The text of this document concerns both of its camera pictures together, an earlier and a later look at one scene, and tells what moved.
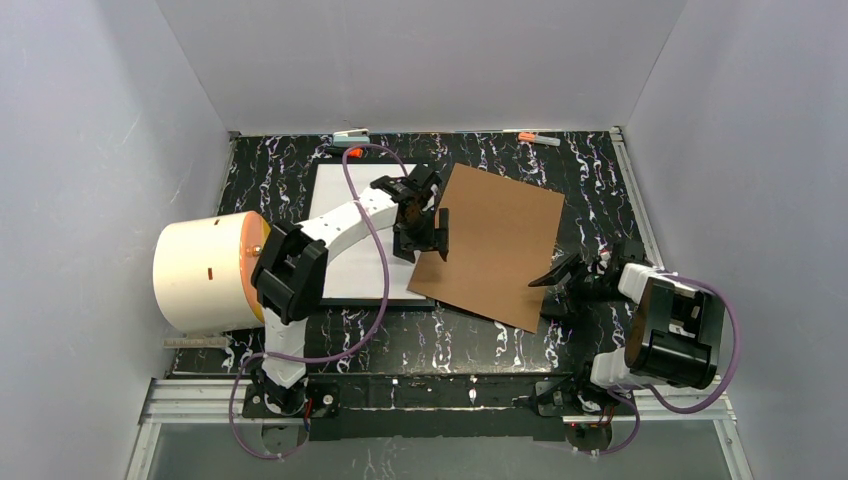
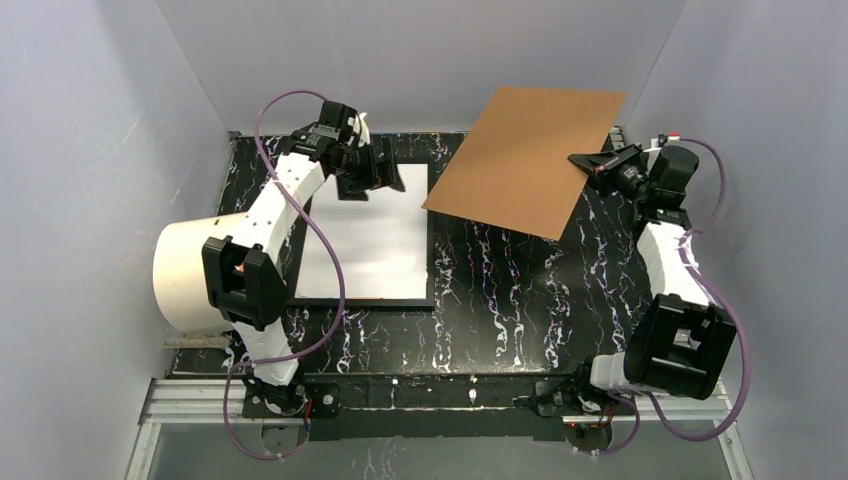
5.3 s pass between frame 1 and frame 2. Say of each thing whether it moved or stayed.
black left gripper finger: moved
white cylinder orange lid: stayed
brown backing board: moved
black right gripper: moved
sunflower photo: stayed
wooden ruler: stayed
